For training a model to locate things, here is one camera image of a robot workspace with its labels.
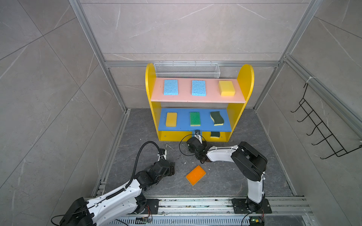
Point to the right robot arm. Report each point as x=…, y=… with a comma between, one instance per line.
x=249, y=161

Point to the aluminium mounting rail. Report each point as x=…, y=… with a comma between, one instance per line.
x=218, y=211

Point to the metal mesh basket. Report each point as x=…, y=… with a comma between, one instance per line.
x=187, y=70

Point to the bright green sponge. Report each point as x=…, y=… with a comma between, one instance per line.
x=195, y=119

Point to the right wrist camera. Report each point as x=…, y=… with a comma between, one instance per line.
x=197, y=134

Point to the black wire hook rack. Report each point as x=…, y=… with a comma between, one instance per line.
x=327, y=136

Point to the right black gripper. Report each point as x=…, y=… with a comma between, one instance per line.
x=204, y=144

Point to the yellow shelf pink blue boards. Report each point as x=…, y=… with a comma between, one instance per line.
x=184, y=102

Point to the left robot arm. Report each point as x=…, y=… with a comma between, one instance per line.
x=119, y=202

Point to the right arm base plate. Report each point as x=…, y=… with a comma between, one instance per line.
x=246, y=206

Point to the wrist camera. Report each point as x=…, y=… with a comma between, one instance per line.
x=162, y=154
x=197, y=134

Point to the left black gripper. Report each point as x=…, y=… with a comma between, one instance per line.
x=172, y=169

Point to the yellow sponge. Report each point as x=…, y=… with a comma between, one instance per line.
x=226, y=88
x=171, y=119

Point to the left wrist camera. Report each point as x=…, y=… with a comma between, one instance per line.
x=162, y=154

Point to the blue sponge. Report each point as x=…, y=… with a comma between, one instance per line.
x=171, y=87
x=198, y=88

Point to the orange sponge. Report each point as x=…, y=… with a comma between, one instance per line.
x=196, y=175

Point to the dark green sponge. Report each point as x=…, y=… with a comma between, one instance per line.
x=215, y=134
x=217, y=118

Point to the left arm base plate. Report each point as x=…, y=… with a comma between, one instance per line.
x=152, y=205

